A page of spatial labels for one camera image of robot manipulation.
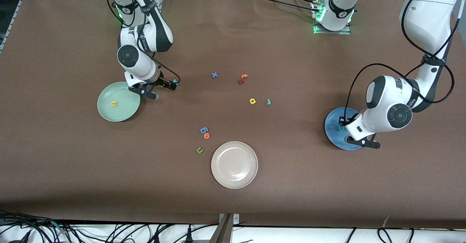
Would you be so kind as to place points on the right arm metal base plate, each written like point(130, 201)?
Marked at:
point(125, 27)

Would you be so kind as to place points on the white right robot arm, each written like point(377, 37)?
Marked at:
point(140, 66)

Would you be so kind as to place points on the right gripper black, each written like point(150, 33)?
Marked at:
point(164, 82)

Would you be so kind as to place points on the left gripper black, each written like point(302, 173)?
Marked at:
point(350, 120)

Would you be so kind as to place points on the brown table mat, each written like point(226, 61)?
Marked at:
point(72, 163)

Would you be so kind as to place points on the beige plastic plate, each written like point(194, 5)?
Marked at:
point(234, 164)

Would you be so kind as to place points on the aluminium frame rail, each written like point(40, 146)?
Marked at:
point(14, 15)

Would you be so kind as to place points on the grey metal table bracket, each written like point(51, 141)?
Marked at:
point(225, 232)

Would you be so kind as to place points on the blue plastic plate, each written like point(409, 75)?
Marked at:
point(333, 137)

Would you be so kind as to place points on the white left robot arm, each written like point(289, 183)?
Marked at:
point(426, 20)

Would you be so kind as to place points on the blue foam letter g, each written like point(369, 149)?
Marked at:
point(201, 129)

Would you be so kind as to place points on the light green plastic plate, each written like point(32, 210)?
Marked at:
point(118, 108)

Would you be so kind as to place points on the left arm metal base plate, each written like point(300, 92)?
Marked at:
point(331, 32)

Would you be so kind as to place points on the black power plug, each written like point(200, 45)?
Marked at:
point(189, 235)

